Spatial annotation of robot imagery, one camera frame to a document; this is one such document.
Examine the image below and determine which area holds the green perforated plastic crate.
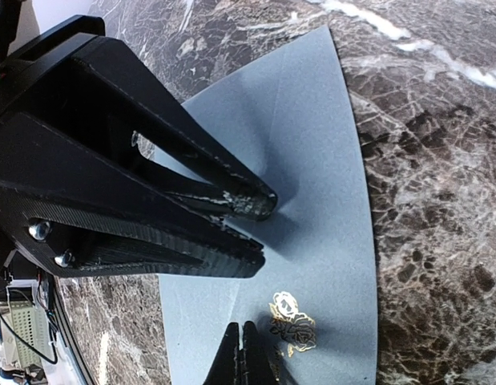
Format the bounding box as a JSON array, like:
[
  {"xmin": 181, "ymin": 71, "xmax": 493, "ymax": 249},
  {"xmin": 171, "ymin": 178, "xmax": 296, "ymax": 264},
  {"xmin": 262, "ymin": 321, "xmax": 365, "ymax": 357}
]
[{"xmin": 0, "ymin": 289, "xmax": 56, "ymax": 370}]

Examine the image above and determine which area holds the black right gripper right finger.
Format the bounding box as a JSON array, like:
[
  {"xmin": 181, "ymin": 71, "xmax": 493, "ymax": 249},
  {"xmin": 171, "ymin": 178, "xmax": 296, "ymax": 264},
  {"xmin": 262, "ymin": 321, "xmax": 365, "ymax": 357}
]
[{"xmin": 241, "ymin": 321, "xmax": 280, "ymax": 385}]

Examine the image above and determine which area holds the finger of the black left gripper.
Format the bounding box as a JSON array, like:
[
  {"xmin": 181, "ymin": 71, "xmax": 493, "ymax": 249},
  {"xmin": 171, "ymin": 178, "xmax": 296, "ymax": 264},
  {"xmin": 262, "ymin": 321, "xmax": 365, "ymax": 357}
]
[
  {"xmin": 71, "ymin": 37, "xmax": 277, "ymax": 221},
  {"xmin": 0, "ymin": 113, "xmax": 265, "ymax": 278}
]

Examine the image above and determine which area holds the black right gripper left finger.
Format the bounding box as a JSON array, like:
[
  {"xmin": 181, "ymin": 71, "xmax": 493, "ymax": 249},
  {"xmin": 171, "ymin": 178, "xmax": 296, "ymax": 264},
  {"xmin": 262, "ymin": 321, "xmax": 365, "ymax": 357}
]
[{"xmin": 204, "ymin": 322, "xmax": 240, "ymax": 385}]

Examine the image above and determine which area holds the black front table rail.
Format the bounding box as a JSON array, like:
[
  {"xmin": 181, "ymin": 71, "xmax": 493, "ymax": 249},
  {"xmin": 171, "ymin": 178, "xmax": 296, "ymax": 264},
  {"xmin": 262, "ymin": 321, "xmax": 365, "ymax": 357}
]
[{"xmin": 47, "ymin": 274, "xmax": 96, "ymax": 385}]

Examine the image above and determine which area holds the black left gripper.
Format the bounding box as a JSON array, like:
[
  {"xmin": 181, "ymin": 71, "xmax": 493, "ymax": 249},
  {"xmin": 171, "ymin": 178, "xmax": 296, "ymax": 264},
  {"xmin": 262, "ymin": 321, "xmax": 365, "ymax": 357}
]
[{"xmin": 0, "ymin": 14, "xmax": 112, "ymax": 185}]

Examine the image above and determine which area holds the blue-grey envelope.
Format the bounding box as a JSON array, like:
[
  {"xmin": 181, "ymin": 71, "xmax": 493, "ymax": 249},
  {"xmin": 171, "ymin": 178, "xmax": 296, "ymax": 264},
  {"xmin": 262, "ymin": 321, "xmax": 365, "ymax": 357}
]
[{"xmin": 159, "ymin": 26, "xmax": 377, "ymax": 384}]

